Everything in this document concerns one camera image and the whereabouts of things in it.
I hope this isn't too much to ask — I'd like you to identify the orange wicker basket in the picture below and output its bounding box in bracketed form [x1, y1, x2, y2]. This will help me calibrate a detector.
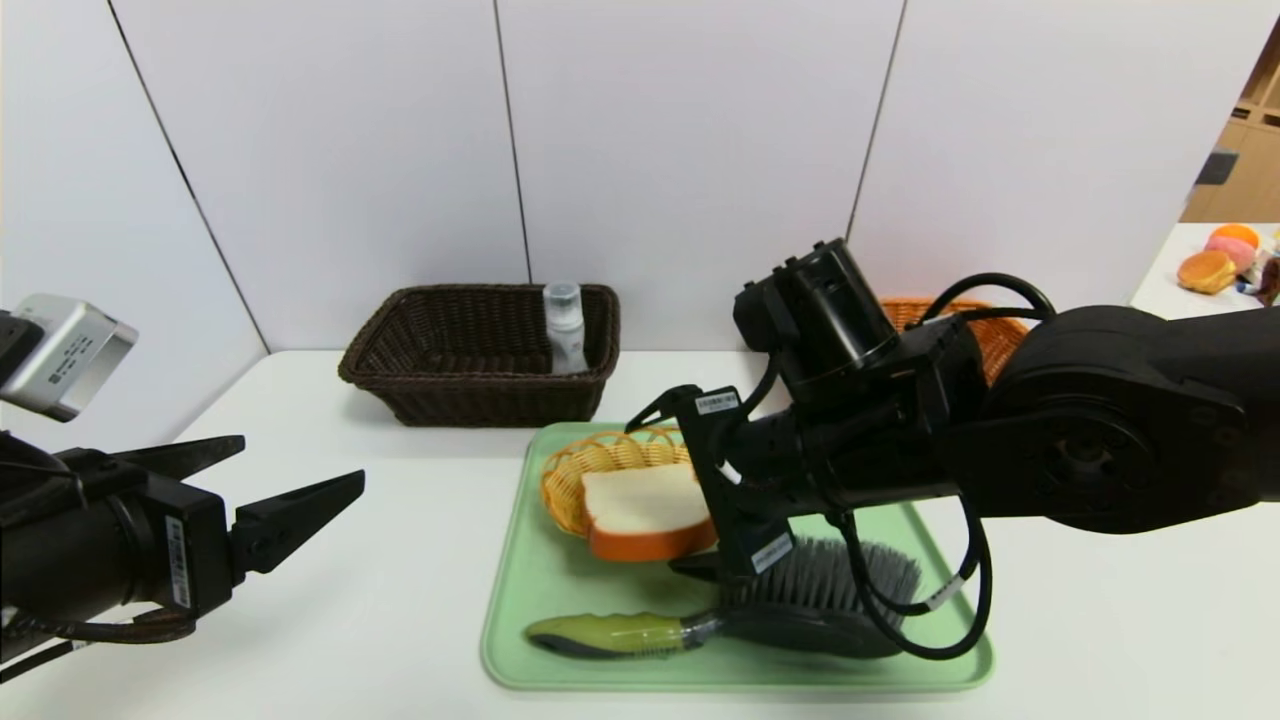
[880, 297, 1032, 387]

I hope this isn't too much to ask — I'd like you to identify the dark brown wicker basket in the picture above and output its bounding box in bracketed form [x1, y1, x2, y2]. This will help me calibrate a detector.
[338, 284, 621, 429]

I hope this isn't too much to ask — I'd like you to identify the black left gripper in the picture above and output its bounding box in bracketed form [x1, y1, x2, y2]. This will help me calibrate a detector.
[0, 434, 366, 631]

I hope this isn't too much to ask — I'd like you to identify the wooden shelf unit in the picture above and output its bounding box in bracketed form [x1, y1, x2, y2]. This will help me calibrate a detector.
[1185, 20, 1280, 225]

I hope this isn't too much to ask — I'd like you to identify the grey brush with green handle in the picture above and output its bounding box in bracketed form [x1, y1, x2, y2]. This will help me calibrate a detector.
[525, 537, 923, 661]

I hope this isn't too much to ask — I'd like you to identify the white side table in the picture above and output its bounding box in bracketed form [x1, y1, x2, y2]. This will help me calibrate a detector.
[1130, 222, 1280, 321]

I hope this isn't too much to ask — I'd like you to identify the small yellow wicker basket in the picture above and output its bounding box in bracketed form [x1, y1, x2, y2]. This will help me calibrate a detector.
[540, 427, 703, 539]

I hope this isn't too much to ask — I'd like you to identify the white spray bottle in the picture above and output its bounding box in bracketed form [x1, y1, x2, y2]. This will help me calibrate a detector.
[542, 281, 591, 377]

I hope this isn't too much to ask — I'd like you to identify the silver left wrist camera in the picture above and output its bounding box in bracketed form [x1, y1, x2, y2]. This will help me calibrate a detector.
[0, 293, 140, 423]

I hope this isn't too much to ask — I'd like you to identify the light green plastic tray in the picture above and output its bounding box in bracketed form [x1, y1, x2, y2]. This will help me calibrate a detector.
[481, 422, 995, 693]

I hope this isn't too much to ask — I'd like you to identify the toy burger bun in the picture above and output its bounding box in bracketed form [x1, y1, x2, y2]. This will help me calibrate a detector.
[1177, 250, 1239, 296]

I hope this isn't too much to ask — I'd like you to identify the toy bread slice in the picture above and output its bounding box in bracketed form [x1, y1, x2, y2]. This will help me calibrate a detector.
[580, 462, 720, 563]

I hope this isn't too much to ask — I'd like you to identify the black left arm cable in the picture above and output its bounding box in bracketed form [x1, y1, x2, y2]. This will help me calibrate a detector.
[0, 608, 199, 683]

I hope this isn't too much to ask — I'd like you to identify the black arched arm cable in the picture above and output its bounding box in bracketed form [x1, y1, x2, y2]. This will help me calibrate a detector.
[920, 272, 1059, 327]

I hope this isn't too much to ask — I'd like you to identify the pink toy food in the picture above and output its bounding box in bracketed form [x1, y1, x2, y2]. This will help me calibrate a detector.
[1205, 235, 1257, 273]

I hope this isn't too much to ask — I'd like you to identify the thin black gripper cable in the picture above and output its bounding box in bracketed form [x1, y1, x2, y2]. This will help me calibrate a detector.
[714, 355, 787, 485]

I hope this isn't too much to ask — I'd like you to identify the black cable with white tag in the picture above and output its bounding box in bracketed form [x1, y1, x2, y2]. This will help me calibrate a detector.
[833, 493, 995, 662]

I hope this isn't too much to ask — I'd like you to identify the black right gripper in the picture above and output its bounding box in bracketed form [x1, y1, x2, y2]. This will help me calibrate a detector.
[624, 384, 807, 584]

